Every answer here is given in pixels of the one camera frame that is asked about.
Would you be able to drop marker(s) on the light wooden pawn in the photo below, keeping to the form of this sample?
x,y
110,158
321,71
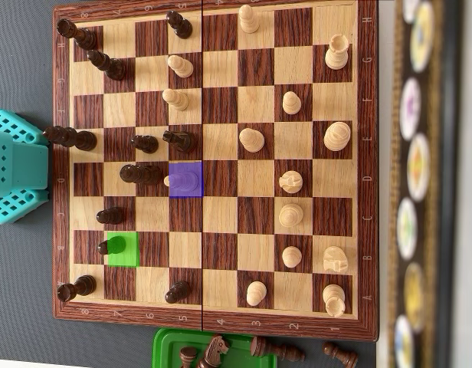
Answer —
x,y
184,181
292,257
248,21
176,99
256,293
181,66
292,103
252,140

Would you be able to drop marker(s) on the dark wooden pawn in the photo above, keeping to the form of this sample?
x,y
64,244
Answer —
x,y
188,356
113,245
177,291
111,215
341,355
180,26
146,143

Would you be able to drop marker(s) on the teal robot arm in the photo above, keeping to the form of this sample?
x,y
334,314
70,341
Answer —
x,y
25,168

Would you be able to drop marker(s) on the wooden chessboard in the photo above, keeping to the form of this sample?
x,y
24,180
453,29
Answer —
x,y
220,214

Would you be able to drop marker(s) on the light wooden knight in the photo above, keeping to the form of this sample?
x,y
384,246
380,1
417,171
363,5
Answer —
x,y
290,182
335,260

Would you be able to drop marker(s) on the light pawn row C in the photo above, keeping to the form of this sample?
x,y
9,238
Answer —
x,y
291,215

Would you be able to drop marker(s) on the dark wooden knight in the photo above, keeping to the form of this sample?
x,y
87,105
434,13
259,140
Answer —
x,y
215,349
180,141

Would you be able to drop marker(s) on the dark wooden queen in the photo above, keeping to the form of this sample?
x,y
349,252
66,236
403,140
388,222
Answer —
x,y
144,174

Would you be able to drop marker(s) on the light wooden rook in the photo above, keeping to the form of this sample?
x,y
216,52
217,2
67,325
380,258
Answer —
x,y
336,53
333,299

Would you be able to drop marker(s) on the dark wooden king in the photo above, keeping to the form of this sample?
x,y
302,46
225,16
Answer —
x,y
77,138

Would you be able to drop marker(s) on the dark wooden bishop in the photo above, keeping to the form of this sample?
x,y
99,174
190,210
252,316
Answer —
x,y
274,349
111,67

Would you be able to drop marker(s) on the green plastic tray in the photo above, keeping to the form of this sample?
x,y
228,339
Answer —
x,y
165,345

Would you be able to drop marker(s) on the dark wooden rook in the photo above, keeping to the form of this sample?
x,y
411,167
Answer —
x,y
80,36
80,286

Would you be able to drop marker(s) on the dark box with round pictures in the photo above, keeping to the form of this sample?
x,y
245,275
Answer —
x,y
431,115

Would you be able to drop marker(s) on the dark grey table mat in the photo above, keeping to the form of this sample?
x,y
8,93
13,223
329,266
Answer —
x,y
21,57

